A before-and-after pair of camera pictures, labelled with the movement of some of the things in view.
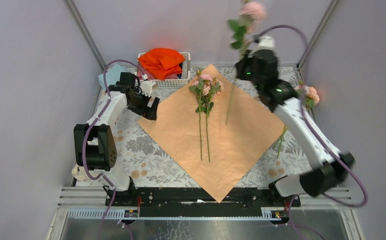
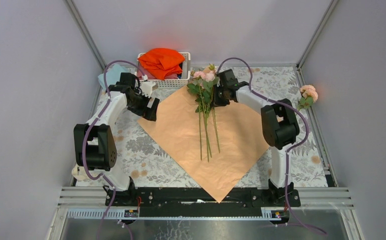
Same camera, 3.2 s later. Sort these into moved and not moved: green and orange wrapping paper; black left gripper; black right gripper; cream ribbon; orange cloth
Moved: black right gripper
Not moved: black left gripper; green and orange wrapping paper; orange cloth; cream ribbon
